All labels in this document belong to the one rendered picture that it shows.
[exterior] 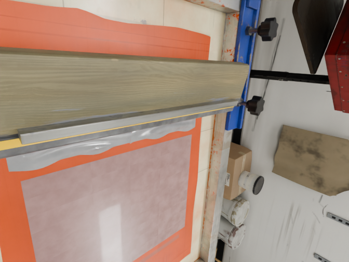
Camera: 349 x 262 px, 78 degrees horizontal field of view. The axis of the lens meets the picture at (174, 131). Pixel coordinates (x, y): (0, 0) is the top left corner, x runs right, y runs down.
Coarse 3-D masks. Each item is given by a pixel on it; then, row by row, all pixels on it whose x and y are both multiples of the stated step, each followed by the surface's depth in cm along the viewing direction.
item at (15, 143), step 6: (222, 108) 43; (192, 114) 37; (126, 126) 29; (96, 132) 26; (18, 138) 20; (60, 138) 23; (0, 144) 20; (6, 144) 20; (12, 144) 20; (18, 144) 21; (30, 144) 21; (0, 150) 20
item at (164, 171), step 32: (128, 32) 34; (160, 32) 38; (192, 32) 43; (160, 160) 47; (192, 160) 54; (160, 192) 49; (192, 192) 58; (160, 224) 52; (192, 224) 62; (160, 256) 56
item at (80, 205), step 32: (0, 0) 23; (0, 32) 24; (32, 32) 26; (64, 32) 28; (96, 32) 31; (0, 160) 27; (64, 160) 32; (96, 160) 36; (128, 160) 41; (0, 192) 28; (32, 192) 30; (64, 192) 34; (96, 192) 38; (128, 192) 43; (0, 224) 29; (32, 224) 32; (64, 224) 35; (96, 224) 39; (128, 224) 45; (32, 256) 33; (64, 256) 37; (96, 256) 41; (128, 256) 47
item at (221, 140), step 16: (192, 0) 40; (208, 0) 39; (224, 0) 42; (240, 0) 46; (224, 32) 50; (224, 48) 50; (224, 128) 55; (224, 144) 56; (224, 160) 58; (208, 176) 61; (224, 176) 61; (208, 192) 62; (208, 208) 64; (208, 224) 65; (208, 240) 66; (208, 256) 67
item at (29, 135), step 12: (168, 108) 31; (180, 108) 31; (192, 108) 33; (204, 108) 35; (216, 108) 37; (84, 120) 23; (96, 120) 23; (108, 120) 24; (120, 120) 25; (132, 120) 26; (144, 120) 27; (156, 120) 29; (24, 132) 19; (36, 132) 19; (48, 132) 20; (60, 132) 21; (72, 132) 21; (84, 132) 22; (24, 144) 19
